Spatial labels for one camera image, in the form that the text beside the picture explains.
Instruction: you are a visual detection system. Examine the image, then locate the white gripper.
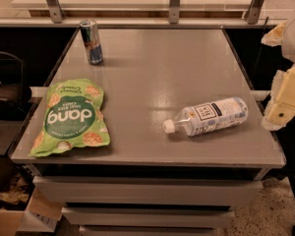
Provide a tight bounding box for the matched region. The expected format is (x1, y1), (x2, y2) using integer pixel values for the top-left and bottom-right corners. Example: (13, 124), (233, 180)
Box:
(261, 10), (295, 131)

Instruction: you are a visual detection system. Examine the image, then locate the clear blue-label plastic bottle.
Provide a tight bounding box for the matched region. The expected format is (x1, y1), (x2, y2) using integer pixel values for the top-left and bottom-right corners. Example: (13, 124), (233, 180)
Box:
(163, 97), (249, 137)

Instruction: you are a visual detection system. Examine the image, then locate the redbull can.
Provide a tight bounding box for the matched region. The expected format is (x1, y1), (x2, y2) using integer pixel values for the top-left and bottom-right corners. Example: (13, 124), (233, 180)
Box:
(80, 20), (103, 65)

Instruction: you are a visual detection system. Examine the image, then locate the grey drawer cabinet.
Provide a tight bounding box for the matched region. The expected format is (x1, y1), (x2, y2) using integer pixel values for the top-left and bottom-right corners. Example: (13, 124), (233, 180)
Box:
(12, 29), (285, 236)

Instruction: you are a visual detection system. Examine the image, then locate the green dang chips bag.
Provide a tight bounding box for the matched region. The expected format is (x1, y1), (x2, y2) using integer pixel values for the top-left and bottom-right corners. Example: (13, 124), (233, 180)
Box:
(29, 79), (110, 157)

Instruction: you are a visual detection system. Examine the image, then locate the black office chair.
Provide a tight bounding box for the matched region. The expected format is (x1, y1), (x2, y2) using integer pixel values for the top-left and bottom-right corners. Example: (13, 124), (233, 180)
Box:
(0, 51), (31, 121)

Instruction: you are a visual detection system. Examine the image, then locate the cardboard box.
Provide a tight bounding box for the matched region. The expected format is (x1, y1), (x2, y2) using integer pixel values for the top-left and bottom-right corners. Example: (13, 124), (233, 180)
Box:
(0, 188), (63, 236)

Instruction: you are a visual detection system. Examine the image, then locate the black cable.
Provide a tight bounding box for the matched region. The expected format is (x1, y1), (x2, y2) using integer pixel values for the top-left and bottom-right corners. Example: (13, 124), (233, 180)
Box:
(252, 16), (269, 81)

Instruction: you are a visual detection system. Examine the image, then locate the right metal bracket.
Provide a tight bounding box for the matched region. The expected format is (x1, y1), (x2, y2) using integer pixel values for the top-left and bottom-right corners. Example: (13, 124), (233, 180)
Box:
(244, 0), (265, 25)

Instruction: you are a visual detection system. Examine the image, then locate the metal bracket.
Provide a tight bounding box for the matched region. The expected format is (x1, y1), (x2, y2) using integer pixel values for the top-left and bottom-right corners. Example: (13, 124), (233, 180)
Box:
(244, 0), (265, 25)
(168, 0), (180, 24)
(46, 0), (63, 24)

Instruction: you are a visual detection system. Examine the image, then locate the middle metal bracket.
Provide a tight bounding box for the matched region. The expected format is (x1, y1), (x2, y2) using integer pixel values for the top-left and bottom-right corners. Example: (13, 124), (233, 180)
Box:
(168, 0), (180, 24)

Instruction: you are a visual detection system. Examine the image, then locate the left metal bracket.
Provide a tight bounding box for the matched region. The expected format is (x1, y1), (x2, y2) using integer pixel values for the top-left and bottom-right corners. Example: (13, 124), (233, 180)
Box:
(46, 0), (63, 24)

